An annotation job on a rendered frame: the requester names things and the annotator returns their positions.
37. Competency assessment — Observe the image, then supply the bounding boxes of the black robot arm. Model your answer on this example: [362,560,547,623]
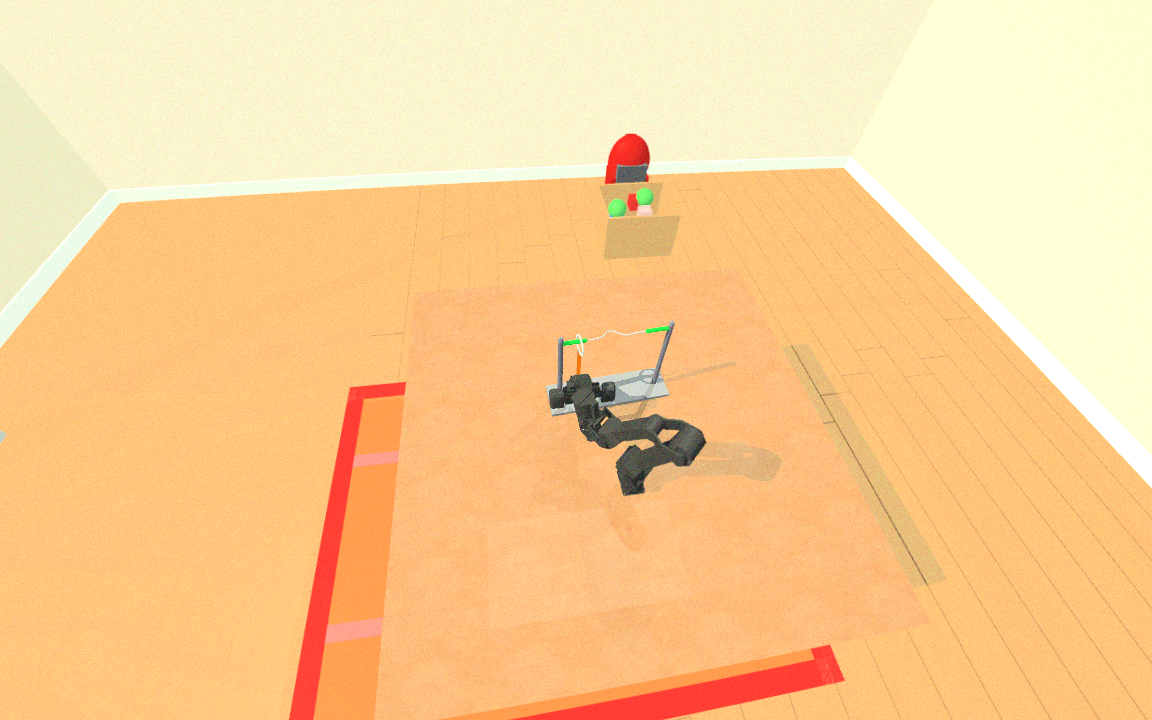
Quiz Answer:
[566,373,707,497]

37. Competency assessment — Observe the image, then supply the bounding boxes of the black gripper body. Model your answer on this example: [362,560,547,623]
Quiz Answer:
[550,381,616,409]

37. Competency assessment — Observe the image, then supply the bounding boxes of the grey wire rig with two posts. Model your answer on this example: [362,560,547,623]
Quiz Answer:
[546,321,675,417]

